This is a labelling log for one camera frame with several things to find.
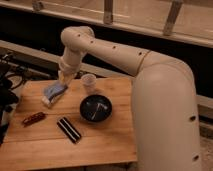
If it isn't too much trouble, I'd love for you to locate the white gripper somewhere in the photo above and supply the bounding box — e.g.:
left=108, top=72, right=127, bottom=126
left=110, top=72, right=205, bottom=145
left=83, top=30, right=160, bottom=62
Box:
left=58, top=64, right=77, bottom=86

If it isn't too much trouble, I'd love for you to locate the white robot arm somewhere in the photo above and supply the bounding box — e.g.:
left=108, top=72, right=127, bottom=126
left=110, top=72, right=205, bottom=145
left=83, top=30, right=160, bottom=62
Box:
left=59, top=26, right=202, bottom=171

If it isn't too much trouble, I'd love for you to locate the translucent ceramic cup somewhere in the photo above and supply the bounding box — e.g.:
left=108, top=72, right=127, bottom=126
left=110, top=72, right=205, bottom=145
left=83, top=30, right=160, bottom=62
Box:
left=81, top=73, right=96, bottom=94

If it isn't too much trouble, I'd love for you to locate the black bowl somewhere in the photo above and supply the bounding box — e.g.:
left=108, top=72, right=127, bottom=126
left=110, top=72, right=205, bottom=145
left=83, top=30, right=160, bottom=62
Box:
left=80, top=95, right=112, bottom=122

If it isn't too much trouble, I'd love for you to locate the black white striped bar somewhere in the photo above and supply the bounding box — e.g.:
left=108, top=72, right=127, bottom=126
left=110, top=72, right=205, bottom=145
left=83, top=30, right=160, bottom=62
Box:
left=57, top=117, right=81, bottom=144

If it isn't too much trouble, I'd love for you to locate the brown red snack bar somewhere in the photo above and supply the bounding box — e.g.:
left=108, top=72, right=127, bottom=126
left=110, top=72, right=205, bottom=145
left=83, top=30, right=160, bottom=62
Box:
left=22, top=112, right=46, bottom=127

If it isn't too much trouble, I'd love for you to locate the black cable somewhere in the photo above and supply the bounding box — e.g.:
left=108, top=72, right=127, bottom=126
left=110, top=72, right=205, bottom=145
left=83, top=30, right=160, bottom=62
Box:
left=3, top=73, right=26, bottom=92

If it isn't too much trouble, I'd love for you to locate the black camera equipment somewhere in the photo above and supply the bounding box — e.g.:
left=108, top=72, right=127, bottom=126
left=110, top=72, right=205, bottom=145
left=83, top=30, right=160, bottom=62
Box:
left=0, top=60, right=19, bottom=145

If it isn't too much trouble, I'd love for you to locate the metal frame rail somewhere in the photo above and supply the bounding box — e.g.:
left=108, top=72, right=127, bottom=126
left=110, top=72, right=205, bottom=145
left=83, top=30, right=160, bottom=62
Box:
left=0, top=0, right=213, bottom=48

